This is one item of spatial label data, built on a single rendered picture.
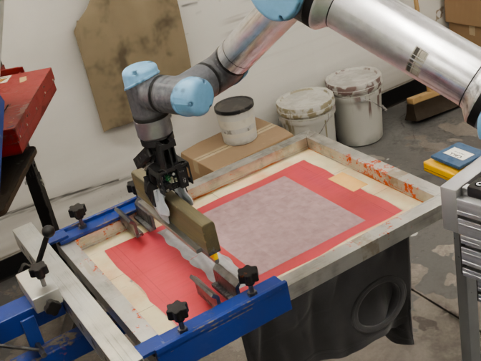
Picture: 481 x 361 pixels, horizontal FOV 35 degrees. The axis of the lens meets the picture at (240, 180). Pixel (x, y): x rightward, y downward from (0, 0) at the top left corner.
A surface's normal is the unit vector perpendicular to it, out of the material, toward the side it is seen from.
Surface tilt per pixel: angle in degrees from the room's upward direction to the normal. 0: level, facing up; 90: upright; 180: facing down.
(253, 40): 106
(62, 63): 90
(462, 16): 91
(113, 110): 90
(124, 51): 87
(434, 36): 40
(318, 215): 0
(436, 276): 0
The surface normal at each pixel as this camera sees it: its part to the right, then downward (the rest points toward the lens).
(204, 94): 0.78, 0.15
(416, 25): -0.03, -0.46
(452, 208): -0.72, 0.43
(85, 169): 0.51, 0.31
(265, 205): -0.18, -0.87
